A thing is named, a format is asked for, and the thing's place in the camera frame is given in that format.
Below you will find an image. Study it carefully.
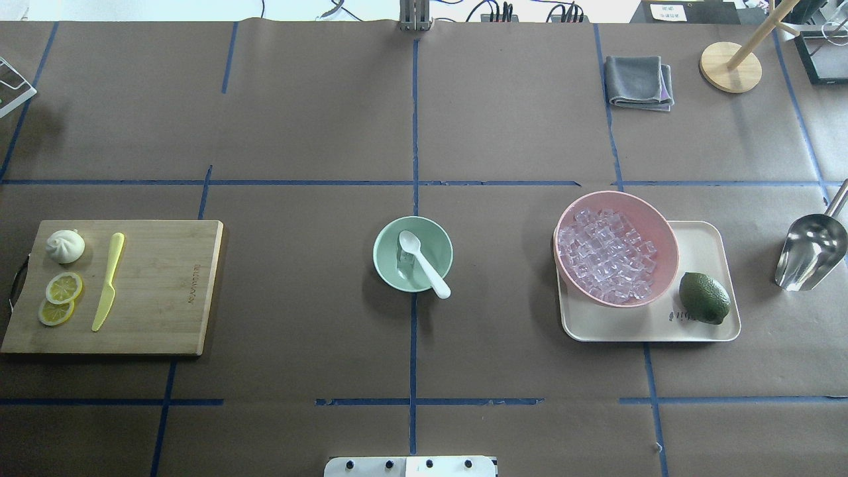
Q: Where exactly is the white plastic spoon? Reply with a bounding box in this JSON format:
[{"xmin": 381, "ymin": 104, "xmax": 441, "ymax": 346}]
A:
[{"xmin": 399, "ymin": 230, "xmax": 451, "ymax": 299}]

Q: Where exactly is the black flat box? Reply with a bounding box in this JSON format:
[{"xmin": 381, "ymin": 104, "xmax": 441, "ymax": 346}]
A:
[{"xmin": 629, "ymin": 1, "xmax": 741, "ymax": 25}]

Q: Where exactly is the white cup rack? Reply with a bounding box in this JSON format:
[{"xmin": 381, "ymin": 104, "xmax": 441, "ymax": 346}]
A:
[{"xmin": 1, "ymin": 57, "xmax": 37, "ymax": 118}]

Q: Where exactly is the white bun toy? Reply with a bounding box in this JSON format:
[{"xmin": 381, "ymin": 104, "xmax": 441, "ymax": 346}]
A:
[{"xmin": 45, "ymin": 229, "xmax": 85, "ymax": 264}]

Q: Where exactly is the folded grey cloth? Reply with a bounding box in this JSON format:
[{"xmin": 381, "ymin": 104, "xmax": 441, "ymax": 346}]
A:
[{"xmin": 604, "ymin": 56, "xmax": 674, "ymax": 112}]

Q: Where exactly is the wooden mug tree stand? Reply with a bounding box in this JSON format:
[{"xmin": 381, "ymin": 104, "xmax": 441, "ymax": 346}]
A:
[{"xmin": 698, "ymin": 1, "xmax": 800, "ymax": 93}]

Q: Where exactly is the green lime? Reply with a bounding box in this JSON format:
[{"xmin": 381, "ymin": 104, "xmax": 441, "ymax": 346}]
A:
[{"xmin": 678, "ymin": 272, "xmax": 732, "ymax": 325}]

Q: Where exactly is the pink bowl of ice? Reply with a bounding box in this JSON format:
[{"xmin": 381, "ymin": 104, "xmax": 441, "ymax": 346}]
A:
[{"xmin": 553, "ymin": 191, "xmax": 680, "ymax": 308}]

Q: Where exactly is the yellow plastic knife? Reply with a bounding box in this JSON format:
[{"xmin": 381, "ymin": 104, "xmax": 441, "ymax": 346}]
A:
[{"xmin": 91, "ymin": 232, "xmax": 125, "ymax": 333}]

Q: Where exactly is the steel ice scoop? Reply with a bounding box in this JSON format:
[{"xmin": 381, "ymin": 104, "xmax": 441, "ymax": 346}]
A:
[{"xmin": 774, "ymin": 180, "xmax": 847, "ymax": 291}]

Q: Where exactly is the lemon slice upper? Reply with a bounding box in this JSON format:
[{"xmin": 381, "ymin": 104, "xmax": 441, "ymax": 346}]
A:
[{"xmin": 44, "ymin": 272, "xmax": 83, "ymax": 305}]

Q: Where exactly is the green ceramic bowl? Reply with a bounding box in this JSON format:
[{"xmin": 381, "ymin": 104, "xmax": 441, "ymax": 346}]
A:
[{"xmin": 372, "ymin": 215, "xmax": 454, "ymax": 293}]

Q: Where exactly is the white pedestal base plate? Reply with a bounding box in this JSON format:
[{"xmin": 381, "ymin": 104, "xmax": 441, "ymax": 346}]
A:
[{"xmin": 323, "ymin": 455, "xmax": 499, "ymax": 476}]

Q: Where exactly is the aluminium frame post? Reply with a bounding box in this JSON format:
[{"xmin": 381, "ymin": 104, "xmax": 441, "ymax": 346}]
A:
[{"xmin": 399, "ymin": 0, "xmax": 432, "ymax": 31}]

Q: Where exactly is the black power strip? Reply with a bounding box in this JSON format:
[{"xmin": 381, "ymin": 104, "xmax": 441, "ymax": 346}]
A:
[{"xmin": 466, "ymin": 1, "xmax": 590, "ymax": 24}]

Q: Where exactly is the wooden cutting board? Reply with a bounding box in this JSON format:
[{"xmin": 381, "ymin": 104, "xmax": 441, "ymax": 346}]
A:
[{"xmin": 2, "ymin": 220, "xmax": 224, "ymax": 356}]

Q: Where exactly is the lemon slice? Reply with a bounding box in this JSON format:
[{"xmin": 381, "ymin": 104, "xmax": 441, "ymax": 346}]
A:
[
  {"xmin": 38, "ymin": 301, "xmax": 76, "ymax": 327},
  {"xmin": 44, "ymin": 272, "xmax": 83, "ymax": 305}
]

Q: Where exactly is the lemon slice lower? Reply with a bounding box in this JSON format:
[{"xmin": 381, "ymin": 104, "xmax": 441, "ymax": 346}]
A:
[{"xmin": 38, "ymin": 301, "xmax": 76, "ymax": 327}]

